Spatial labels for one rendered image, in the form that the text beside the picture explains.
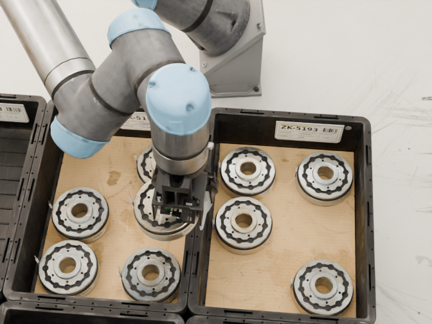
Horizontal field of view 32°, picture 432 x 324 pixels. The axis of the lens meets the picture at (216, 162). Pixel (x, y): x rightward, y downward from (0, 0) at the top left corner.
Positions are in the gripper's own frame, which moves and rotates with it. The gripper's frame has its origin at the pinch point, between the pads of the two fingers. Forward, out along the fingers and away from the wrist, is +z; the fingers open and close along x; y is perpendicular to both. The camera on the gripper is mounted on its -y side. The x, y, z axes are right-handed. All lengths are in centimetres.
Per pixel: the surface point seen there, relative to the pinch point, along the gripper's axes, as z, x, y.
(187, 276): 8.3, 1.5, 8.6
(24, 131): 19.7, -36.1, -21.1
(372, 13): 31, 33, -73
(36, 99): 9.4, -32.0, -22.2
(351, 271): 17.6, 29.4, -0.1
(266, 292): 18.0, 14.9, 5.9
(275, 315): 7.8, 16.3, 13.1
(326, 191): 15.0, 23.6, -13.9
